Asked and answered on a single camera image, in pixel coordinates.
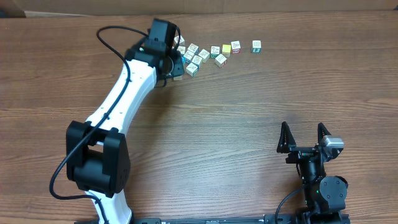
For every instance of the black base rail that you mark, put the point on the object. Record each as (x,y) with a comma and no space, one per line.
(266,219)

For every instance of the white block teal side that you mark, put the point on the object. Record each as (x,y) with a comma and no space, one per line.
(188,56)

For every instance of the white block teal far right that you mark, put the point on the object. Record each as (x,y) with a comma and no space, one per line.
(256,46)

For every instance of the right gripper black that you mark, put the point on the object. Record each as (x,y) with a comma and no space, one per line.
(288,144)

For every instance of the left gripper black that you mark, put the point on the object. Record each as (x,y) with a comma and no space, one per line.
(178,65)

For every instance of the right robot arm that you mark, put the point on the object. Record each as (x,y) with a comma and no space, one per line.
(324,195)

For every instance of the white block green letters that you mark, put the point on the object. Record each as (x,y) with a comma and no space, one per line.
(215,51)

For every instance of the white block behind blue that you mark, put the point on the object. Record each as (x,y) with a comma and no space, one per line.
(181,49)

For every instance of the white block tilted centre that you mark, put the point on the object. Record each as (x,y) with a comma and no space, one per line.
(204,54)

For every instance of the white block green grid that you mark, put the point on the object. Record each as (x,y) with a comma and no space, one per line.
(193,48)

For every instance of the yellow block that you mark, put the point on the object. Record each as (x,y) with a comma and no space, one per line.
(226,50)

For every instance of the block with red picture top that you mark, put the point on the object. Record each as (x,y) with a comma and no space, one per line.
(181,40)

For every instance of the white block green side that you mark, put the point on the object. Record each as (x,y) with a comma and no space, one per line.
(192,69)

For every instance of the white block red bottom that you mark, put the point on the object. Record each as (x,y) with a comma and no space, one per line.
(235,47)

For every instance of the white block red side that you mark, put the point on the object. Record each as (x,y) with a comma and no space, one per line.
(220,60)

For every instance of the white block butterfly picture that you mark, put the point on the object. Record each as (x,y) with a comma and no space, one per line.
(197,60)

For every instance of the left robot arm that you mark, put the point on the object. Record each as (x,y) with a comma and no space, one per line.
(97,158)

